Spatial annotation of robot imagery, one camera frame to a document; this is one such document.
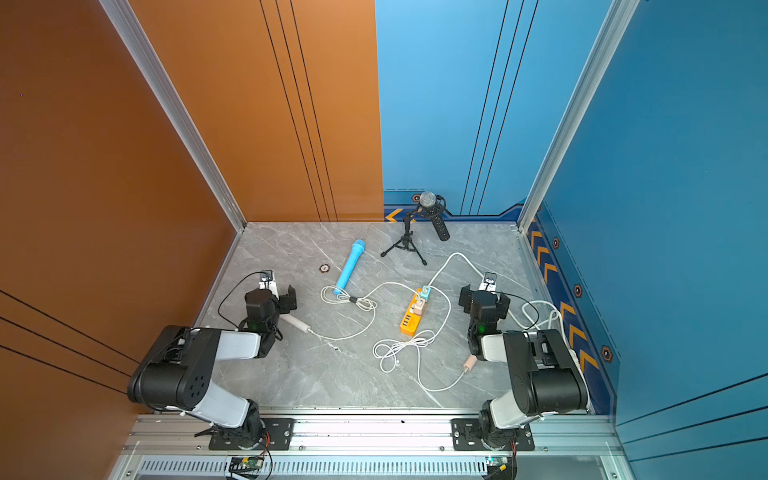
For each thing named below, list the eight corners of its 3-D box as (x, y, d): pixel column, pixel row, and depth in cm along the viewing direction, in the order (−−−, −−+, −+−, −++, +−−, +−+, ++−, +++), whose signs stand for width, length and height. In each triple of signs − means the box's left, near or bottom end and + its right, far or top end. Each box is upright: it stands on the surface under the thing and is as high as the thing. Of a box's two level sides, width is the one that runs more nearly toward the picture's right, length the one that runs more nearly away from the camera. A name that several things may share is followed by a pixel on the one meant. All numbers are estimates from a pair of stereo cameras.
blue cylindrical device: (333, 293, 102) (332, 287, 99) (356, 245, 116) (355, 238, 113) (345, 296, 101) (343, 290, 98) (366, 247, 115) (365, 240, 112)
